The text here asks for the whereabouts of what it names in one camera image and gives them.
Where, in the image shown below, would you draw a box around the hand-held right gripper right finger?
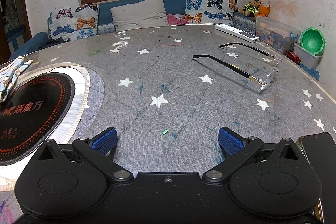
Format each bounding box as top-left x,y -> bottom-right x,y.
202,126 -> 302,182

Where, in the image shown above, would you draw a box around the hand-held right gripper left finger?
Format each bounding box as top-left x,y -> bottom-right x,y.
37,126 -> 133,182

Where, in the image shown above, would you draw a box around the blue white striped shirt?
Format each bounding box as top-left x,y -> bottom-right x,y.
0,56 -> 33,103

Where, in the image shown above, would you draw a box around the round black induction cooktop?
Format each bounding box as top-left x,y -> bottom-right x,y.
0,66 -> 91,191

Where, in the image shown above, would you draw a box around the clear glasses with black temples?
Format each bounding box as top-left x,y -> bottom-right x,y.
192,42 -> 282,93

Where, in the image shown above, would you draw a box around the black smartphone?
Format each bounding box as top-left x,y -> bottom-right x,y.
295,132 -> 336,224

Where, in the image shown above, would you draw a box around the red toy car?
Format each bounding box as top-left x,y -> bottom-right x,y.
285,50 -> 301,65

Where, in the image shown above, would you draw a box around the white remote control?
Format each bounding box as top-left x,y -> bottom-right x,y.
215,24 -> 259,43

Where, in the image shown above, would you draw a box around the white plastic bin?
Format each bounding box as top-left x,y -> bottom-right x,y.
293,42 -> 322,70

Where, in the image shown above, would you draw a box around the clear plastic storage box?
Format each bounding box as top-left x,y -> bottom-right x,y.
255,16 -> 301,52

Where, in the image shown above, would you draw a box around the butterfly print cushion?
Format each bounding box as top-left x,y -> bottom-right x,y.
48,4 -> 100,42
185,0 -> 235,24

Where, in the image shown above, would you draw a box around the green bowl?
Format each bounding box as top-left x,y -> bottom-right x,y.
300,27 -> 326,56

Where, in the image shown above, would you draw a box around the beige pillow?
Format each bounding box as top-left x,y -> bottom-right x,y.
110,0 -> 168,31

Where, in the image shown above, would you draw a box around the orange plush toy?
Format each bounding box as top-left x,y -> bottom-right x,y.
253,5 -> 271,21

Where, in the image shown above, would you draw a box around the pink cloth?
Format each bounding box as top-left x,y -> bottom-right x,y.
167,13 -> 189,26

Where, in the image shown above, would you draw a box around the teddy bear in yellow vest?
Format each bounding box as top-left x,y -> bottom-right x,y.
238,0 -> 263,18

